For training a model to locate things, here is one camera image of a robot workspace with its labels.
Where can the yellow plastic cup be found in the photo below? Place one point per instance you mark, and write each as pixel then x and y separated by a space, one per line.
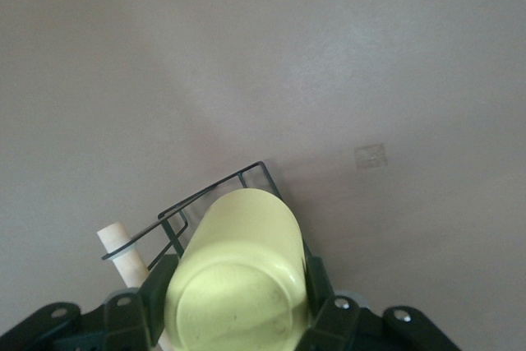
pixel 234 277

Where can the small square tape mark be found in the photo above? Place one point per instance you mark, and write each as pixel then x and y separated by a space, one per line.
pixel 370 157

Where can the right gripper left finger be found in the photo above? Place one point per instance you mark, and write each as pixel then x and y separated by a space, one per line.
pixel 154 285

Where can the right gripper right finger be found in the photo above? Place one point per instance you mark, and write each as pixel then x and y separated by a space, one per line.
pixel 324 318

